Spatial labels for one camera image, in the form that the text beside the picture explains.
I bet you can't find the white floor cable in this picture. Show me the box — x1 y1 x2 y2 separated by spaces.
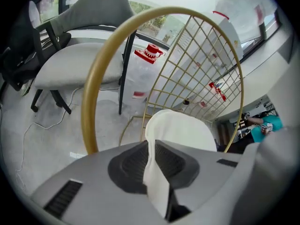
15 87 120 192

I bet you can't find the grey upholstered chair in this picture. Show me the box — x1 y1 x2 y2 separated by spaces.
30 0 138 116

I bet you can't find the cream seat cushion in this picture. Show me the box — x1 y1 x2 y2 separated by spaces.
142 109 218 219

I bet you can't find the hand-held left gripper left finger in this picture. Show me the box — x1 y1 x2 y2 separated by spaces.
30 140 166 225

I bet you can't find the black office chair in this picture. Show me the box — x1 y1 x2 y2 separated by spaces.
0 0 72 93

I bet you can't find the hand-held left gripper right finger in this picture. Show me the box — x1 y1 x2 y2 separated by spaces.
155 139 244 225

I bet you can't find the gold wire chair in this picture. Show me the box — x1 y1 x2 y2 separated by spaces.
81 6 245 155

